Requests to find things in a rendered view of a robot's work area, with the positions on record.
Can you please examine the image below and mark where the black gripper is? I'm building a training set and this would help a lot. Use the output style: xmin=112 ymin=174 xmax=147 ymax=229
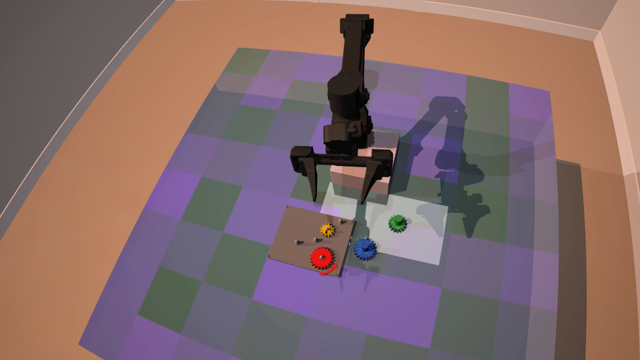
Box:
xmin=290 ymin=145 xmax=393 ymax=205

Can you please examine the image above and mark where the yellow gear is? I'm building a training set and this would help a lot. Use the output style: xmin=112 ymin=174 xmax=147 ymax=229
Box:
xmin=320 ymin=224 xmax=335 ymax=238

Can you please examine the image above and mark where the green gear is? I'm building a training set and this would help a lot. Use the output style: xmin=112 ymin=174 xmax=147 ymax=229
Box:
xmin=388 ymin=215 xmax=408 ymax=233

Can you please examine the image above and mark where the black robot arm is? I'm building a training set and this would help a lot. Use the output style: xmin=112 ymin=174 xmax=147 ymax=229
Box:
xmin=323 ymin=14 xmax=374 ymax=154

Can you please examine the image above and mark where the red gear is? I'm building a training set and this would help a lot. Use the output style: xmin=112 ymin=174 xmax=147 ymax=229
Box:
xmin=309 ymin=247 xmax=334 ymax=270

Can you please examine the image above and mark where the blue gear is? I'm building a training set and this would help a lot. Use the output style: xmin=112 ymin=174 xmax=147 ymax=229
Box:
xmin=353 ymin=238 xmax=377 ymax=261

